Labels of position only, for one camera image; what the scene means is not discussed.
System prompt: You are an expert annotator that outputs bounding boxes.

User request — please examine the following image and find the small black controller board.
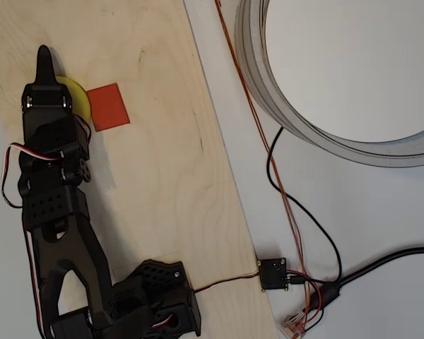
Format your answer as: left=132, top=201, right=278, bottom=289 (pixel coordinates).
left=257, top=257, right=288, bottom=293

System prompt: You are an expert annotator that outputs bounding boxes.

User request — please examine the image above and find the red white black gripper cable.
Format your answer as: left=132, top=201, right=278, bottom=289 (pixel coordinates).
left=74, top=115, right=93, bottom=144

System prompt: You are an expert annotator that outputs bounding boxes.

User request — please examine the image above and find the red white black wrist cable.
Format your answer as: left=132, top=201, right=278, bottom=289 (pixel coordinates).
left=1, top=142, right=64, bottom=208

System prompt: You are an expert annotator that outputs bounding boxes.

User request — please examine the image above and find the yellow round sponge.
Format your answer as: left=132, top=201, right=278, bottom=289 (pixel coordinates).
left=55, top=76, right=92, bottom=124

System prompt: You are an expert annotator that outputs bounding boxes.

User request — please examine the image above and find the thin orange wire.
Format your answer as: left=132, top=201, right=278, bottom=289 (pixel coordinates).
left=214, top=0, right=312, bottom=333
left=217, top=0, right=314, bottom=333

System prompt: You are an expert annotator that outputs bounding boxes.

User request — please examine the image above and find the thick black cable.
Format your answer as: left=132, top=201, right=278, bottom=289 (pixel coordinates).
left=303, top=246, right=424, bottom=314

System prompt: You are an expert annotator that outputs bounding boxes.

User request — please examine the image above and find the white plastic wire connector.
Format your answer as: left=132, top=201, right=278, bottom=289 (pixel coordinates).
left=281, top=312, right=307, bottom=339

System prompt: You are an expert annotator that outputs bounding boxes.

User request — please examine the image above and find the red white black base cable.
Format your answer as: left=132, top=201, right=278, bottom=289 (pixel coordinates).
left=192, top=270, right=262, bottom=294

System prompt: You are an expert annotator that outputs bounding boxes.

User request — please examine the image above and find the thin black cable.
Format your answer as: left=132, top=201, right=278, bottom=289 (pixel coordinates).
left=266, top=126, right=343, bottom=285

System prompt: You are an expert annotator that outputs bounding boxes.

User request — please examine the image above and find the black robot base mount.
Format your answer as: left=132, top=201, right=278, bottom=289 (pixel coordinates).
left=111, top=259, right=202, bottom=338

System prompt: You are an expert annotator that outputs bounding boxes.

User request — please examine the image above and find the light plywood board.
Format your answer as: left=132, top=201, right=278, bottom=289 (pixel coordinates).
left=0, top=0, right=280, bottom=339

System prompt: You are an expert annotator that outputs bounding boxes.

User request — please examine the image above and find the red square plate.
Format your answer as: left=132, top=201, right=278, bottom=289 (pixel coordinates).
left=86, top=83, right=131, bottom=133

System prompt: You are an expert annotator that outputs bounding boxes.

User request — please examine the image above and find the large grey round cylinder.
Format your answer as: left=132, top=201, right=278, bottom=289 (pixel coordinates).
left=235, top=0, right=424, bottom=169

